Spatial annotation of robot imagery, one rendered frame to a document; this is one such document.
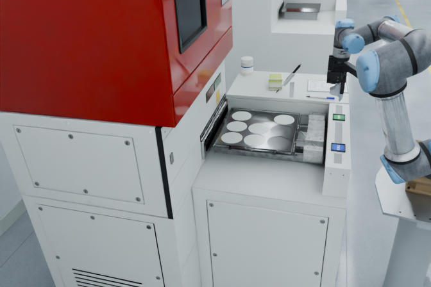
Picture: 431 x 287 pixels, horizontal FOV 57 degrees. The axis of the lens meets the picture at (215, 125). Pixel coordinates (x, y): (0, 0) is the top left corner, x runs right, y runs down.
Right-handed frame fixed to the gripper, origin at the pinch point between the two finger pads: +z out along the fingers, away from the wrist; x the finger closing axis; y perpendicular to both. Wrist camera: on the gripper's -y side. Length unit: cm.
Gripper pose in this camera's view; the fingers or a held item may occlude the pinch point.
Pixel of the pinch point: (341, 98)
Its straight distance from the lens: 187.2
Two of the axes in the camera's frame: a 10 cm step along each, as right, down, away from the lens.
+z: 0.5, 8.7, 5.0
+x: -2.6, 4.9, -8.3
